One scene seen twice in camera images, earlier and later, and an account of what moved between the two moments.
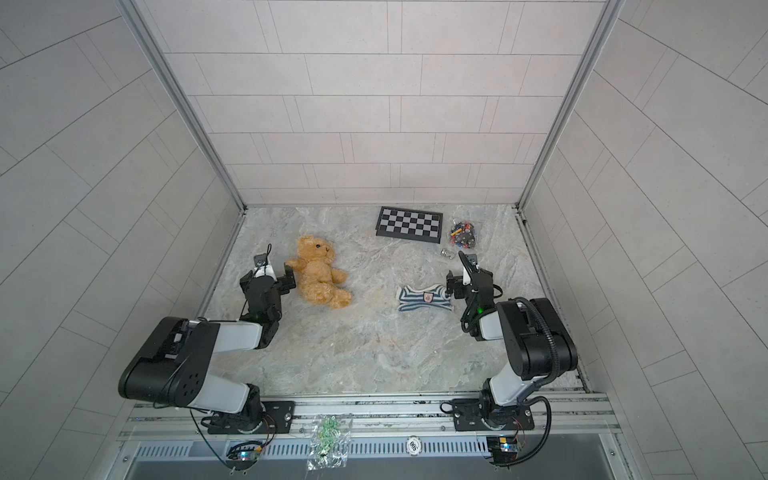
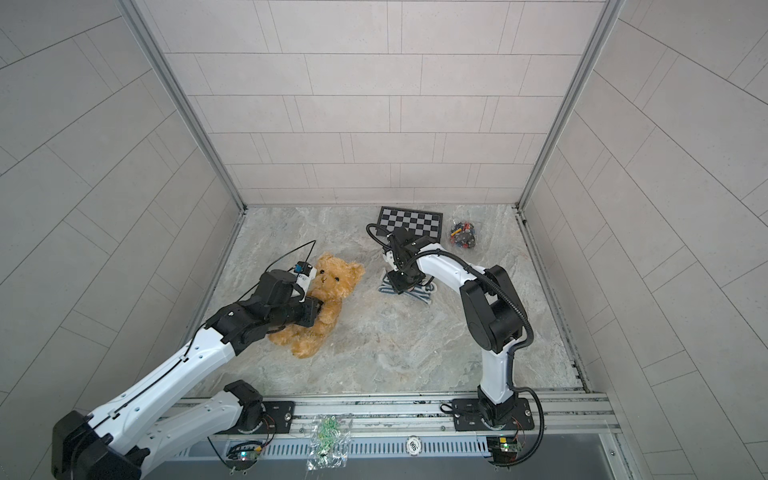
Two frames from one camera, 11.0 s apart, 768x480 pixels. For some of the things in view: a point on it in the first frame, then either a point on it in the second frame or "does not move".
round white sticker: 414,445 does not move
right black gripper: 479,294 to 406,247
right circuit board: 502,449 does not move
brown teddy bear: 318,280 to 333,279
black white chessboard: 410,224 does not move
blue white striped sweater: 438,297 to 421,292
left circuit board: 244,455 does not move
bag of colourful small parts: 462,234 does not move
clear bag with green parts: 330,441 does not move
